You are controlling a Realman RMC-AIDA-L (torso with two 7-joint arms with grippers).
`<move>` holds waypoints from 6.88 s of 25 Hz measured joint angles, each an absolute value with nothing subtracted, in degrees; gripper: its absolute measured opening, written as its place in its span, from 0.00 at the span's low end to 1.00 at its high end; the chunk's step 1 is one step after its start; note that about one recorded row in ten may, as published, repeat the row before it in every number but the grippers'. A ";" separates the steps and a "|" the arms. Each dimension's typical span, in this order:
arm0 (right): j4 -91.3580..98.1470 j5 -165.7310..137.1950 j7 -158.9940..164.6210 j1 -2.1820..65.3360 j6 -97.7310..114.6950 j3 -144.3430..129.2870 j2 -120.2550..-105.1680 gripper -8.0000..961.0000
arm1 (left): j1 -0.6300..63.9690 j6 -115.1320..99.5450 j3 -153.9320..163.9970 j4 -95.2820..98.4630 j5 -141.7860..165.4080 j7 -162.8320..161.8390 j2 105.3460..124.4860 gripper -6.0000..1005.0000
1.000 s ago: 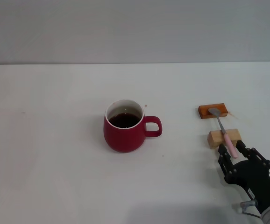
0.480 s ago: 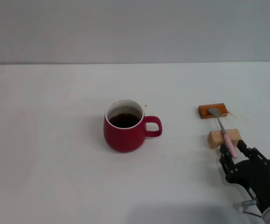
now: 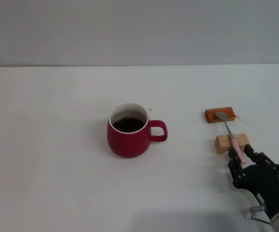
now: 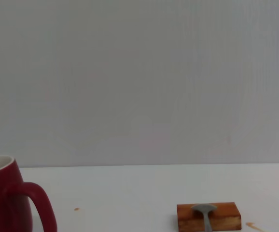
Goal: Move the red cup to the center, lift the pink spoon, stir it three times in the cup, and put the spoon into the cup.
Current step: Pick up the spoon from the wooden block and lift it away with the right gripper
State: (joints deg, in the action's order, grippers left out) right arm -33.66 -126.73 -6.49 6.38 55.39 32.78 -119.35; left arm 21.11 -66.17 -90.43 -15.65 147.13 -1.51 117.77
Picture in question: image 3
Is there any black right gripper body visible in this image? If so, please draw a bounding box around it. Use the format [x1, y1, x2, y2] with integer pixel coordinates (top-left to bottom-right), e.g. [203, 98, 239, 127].
[235, 164, 279, 219]

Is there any pink handled metal spoon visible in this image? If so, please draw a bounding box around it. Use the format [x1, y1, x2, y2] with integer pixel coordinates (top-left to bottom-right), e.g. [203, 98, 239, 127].
[214, 112, 247, 165]

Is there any red ceramic mug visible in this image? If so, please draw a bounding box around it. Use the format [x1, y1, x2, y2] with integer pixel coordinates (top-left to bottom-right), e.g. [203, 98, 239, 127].
[106, 102, 168, 159]

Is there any dark brown coffee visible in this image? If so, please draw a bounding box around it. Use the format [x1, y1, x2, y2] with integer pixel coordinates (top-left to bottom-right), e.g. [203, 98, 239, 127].
[112, 116, 146, 134]

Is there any light wooden block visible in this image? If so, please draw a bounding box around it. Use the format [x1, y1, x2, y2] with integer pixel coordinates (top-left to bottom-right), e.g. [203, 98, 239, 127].
[214, 133, 251, 155]

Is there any orange wooden block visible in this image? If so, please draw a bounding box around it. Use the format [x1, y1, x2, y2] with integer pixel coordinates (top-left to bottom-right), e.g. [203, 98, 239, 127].
[205, 106, 236, 124]

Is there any wrist cable with plug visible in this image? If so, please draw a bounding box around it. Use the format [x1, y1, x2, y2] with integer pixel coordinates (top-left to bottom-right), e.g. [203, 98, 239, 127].
[248, 204, 272, 224]

